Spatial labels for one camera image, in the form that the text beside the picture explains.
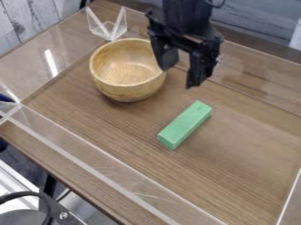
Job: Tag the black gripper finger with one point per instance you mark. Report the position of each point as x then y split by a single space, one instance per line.
202 64
165 48

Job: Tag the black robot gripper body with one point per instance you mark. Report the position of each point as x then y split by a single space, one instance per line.
186 18

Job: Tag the green rectangular block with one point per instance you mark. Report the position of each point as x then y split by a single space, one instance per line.
173 135

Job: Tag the brown wooden bowl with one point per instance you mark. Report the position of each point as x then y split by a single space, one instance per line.
125 70

